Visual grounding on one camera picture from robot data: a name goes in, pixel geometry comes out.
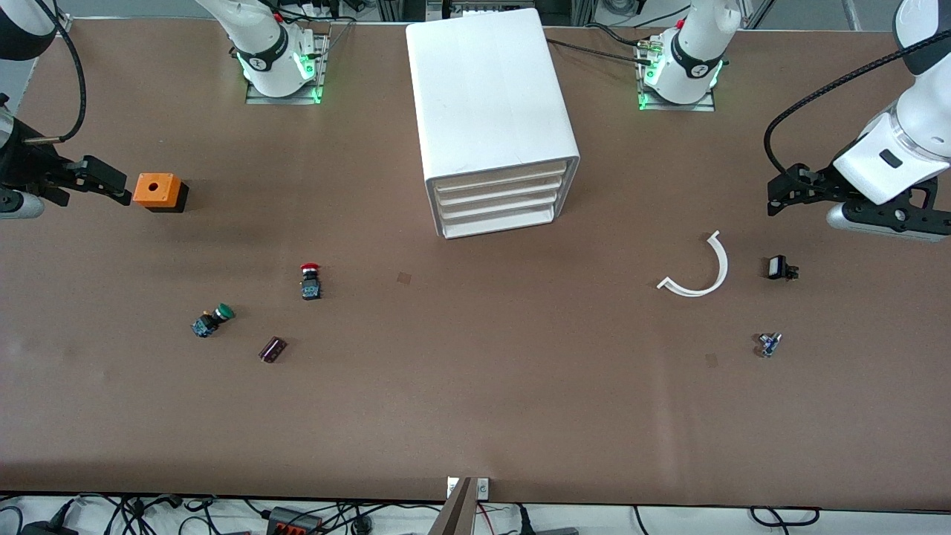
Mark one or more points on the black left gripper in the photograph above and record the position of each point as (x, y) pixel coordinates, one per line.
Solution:
(819, 182)

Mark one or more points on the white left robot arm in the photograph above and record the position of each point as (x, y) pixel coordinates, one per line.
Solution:
(917, 126)

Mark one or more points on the orange black button enclosure box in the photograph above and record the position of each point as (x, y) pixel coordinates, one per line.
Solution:
(156, 189)

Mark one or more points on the black white square push button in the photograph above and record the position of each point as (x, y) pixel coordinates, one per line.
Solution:
(778, 267)

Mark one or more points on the white divided bin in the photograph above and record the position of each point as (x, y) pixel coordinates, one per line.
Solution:
(483, 89)

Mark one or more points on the brown camera mast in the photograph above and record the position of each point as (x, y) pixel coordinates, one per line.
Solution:
(457, 516)

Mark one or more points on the dark purple cylindrical capacitor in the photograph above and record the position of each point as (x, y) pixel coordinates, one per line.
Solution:
(273, 350)

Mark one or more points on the black orange power strip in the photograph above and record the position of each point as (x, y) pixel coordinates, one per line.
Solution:
(293, 520)

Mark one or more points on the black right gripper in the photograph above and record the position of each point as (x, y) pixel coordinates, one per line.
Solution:
(30, 165)

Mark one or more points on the green push button switch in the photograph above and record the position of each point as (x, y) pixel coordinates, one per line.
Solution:
(212, 321)

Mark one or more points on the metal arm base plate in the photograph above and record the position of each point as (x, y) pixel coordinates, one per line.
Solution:
(676, 107)
(282, 99)

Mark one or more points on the white curved plastic clip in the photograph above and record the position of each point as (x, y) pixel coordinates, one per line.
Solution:
(719, 271)

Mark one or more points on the small metal blue connector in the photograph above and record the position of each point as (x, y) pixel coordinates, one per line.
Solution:
(768, 345)

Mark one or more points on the white mounting bracket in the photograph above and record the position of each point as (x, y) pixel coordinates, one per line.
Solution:
(484, 488)

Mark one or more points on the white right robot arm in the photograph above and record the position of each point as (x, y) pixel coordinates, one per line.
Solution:
(264, 44)

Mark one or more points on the red push button switch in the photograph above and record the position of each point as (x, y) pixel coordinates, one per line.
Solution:
(310, 282)

